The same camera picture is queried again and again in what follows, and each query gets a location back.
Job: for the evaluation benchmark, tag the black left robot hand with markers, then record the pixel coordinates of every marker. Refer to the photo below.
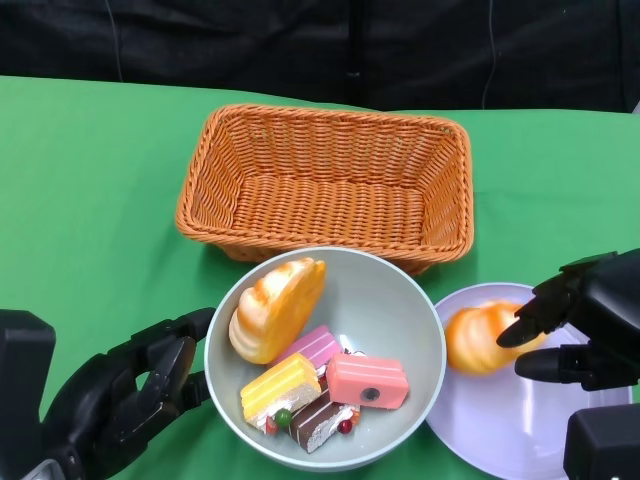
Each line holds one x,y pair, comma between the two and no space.
110,395

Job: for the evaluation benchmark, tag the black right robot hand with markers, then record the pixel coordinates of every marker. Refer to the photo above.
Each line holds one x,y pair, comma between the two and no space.
610,310

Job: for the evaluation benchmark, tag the yellow layered cake slice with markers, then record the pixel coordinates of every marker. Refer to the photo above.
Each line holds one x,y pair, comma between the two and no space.
280,385

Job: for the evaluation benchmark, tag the orange striped shell bread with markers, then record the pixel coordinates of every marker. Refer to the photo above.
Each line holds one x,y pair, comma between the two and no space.
275,310

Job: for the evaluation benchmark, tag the chocolate layered cake slice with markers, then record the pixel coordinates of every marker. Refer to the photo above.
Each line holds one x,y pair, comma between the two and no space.
315,420

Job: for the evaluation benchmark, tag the pink striped cake piece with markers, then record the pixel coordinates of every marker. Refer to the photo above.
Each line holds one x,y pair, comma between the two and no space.
315,345

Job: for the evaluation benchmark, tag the pale green bowl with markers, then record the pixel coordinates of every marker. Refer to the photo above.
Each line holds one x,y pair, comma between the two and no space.
380,300

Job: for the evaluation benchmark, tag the salmon cake block with blueberry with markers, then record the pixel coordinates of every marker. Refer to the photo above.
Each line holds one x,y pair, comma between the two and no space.
365,380

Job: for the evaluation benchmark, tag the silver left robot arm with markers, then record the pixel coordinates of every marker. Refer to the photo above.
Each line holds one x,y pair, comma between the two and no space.
47,472

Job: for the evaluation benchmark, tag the lavender white plate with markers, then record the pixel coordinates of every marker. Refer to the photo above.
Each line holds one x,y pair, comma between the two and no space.
500,425

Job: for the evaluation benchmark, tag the orange wicker basket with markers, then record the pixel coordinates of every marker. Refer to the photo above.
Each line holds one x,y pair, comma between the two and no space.
330,205

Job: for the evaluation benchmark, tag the green tablecloth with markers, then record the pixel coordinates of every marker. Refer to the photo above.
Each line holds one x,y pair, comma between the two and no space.
100,175

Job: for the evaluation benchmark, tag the black backdrop curtain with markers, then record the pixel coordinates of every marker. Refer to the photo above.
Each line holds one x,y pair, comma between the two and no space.
250,45

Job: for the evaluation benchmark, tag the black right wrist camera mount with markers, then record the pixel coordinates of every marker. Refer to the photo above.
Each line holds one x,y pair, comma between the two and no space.
605,440

